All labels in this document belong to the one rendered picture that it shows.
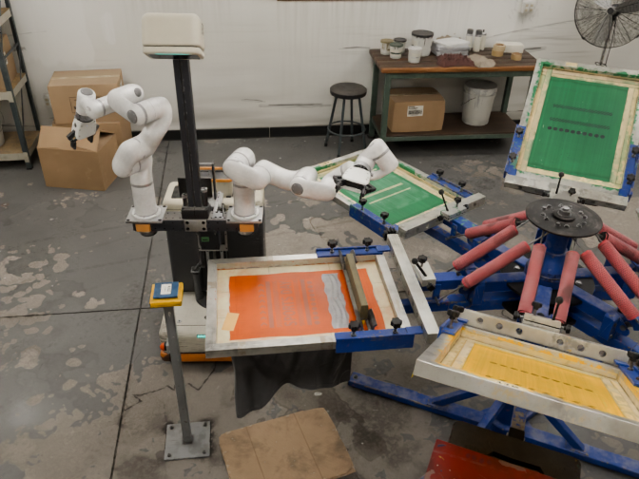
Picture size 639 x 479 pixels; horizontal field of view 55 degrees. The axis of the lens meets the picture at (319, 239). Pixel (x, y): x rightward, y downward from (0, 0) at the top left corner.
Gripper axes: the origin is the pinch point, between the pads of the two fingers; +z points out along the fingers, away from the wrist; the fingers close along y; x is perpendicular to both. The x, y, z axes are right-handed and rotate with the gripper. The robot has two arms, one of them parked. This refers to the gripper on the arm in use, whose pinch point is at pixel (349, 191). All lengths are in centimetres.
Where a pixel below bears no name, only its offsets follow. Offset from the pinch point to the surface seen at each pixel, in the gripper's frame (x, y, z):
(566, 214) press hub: -4, -82, -38
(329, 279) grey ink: -53, 2, -13
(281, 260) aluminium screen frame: -54, 26, -16
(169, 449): -157, 57, 25
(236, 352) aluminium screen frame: -54, 22, 42
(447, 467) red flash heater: -30, -56, 78
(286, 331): -55, 9, 24
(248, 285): -58, 34, 1
